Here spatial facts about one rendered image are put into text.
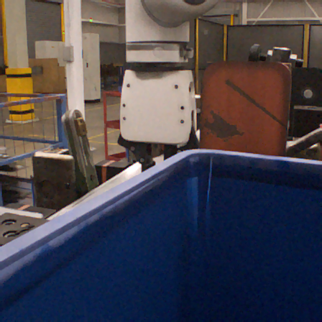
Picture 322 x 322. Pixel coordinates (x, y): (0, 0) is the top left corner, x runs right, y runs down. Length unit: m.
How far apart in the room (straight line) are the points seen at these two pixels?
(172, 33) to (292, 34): 8.09
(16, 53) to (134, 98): 7.70
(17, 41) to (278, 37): 5.31
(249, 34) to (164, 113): 8.24
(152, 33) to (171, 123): 0.12
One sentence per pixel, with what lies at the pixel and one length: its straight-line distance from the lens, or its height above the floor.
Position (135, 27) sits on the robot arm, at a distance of 0.50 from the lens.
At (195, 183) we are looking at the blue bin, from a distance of 0.17.
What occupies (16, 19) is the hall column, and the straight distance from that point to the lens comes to 8.23.
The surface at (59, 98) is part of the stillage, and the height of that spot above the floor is 0.92.
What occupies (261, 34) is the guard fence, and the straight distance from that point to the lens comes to 8.67.
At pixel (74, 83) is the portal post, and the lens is 5.15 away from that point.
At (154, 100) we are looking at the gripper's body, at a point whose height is 1.15.
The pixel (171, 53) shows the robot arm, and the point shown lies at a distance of 0.49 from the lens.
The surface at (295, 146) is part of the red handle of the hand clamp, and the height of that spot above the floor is 1.10.
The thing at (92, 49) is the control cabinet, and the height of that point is 1.53.
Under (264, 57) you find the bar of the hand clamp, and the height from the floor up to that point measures 1.20.
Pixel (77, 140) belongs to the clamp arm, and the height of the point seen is 1.07.
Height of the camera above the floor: 1.20
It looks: 15 degrees down
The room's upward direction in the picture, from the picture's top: straight up
